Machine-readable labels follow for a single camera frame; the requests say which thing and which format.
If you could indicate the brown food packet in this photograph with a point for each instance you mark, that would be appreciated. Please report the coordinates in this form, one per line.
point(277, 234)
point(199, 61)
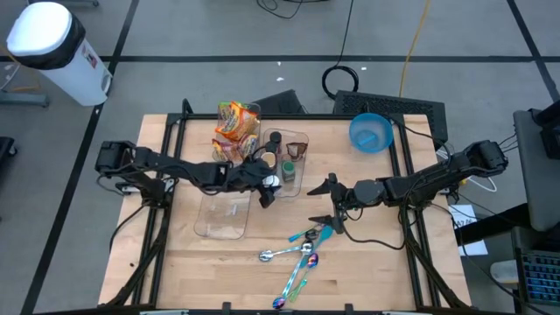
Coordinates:
point(297, 151)

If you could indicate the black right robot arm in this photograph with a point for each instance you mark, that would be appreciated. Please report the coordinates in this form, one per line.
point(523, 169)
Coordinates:
point(420, 184)

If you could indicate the black mesh computer case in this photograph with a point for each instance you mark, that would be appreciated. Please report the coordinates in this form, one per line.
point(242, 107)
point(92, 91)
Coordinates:
point(407, 105)

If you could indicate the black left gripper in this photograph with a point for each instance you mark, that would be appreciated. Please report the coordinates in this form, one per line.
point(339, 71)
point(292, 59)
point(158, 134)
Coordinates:
point(249, 177)

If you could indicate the short clear plastic bin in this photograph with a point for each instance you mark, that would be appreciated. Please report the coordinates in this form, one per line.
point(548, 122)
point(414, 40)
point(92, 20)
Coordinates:
point(299, 184)

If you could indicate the small blue spoon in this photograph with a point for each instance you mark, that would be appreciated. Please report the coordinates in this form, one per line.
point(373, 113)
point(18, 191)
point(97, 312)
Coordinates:
point(366, 141)

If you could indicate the white computer mouse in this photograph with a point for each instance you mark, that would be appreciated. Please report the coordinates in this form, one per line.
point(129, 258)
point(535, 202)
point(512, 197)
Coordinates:
point(503, 271)

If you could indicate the spice jar purple label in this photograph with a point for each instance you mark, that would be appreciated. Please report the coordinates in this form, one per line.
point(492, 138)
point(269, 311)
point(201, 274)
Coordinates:
point(271, 147)

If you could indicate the yellow-orange ramen pack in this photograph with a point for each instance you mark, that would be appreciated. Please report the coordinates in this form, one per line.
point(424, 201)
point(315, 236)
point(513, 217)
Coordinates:
point(248, 145)

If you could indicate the small glass spice jar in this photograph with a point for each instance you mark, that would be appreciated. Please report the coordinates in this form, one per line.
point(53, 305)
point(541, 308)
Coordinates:
point(284, 157)

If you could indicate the white paper sheet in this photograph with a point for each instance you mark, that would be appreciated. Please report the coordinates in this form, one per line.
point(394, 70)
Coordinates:
point(474, 247)

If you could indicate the green-edged ramen pack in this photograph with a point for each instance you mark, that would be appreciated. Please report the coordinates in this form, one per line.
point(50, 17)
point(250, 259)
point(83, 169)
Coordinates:
point(226, 105)

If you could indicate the silver aluminium bar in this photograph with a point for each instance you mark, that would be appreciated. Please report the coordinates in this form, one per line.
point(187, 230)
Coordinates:
point(164, 312)
point(407, 312)

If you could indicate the white trash can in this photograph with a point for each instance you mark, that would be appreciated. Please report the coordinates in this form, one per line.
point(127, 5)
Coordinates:
point(57, 52)

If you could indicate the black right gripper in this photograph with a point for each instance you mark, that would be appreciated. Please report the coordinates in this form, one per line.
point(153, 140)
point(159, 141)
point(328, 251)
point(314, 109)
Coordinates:
point(343, 197)

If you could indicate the spice jar tan top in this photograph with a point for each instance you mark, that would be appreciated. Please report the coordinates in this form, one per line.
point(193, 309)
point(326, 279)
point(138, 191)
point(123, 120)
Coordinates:
point(268, 160)

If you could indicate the blue plastic bowl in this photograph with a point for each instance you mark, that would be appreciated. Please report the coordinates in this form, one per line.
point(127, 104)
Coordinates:
point(376, 124)

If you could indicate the black chair part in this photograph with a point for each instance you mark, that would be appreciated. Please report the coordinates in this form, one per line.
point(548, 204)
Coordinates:
point(6, 146)

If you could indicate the orange chicken ramen pack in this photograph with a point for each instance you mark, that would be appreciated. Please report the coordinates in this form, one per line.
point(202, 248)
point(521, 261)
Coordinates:
point(236, 122)

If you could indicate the grey stand base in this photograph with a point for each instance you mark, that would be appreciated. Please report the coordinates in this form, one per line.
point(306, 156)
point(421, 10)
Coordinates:
point(26, 100)

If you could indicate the black spoon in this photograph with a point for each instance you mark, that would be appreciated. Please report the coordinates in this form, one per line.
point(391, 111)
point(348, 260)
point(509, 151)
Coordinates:
point(312, 234)

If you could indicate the backlit computer keyboard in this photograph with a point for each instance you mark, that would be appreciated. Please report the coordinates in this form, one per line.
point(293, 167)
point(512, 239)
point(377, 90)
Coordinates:
point(542, 275)

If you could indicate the brown spice jar black lid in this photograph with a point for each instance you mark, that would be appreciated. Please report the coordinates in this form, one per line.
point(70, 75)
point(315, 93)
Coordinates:
point(275, 137)

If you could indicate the black desk device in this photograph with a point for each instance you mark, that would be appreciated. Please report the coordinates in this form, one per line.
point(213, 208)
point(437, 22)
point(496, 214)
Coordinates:
point(551, 135)

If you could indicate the black table clamp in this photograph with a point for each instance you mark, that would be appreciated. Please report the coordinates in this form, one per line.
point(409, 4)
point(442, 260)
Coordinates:
point(348, 308)
point(226, 307)

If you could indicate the brown roast beef ramen pack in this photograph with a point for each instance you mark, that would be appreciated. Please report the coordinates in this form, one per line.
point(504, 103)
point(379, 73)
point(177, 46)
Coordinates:
point(225, 152)

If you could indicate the silver metal spoon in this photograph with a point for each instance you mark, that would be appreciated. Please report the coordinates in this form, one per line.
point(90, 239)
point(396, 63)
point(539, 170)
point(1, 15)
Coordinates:
point(265, 256)

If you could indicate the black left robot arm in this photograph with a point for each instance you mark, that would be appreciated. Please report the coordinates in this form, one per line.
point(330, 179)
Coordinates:
point(175, 168)

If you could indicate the black box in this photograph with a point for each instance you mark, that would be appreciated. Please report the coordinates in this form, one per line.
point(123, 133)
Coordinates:
point(280, 102)

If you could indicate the spice jar green lid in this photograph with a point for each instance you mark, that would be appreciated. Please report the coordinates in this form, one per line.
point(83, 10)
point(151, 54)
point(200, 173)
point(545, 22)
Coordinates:
point(288, 168)

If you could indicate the spice jar white lid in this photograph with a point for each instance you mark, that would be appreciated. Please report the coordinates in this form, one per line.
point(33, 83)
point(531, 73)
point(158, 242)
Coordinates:
point(272, 180)

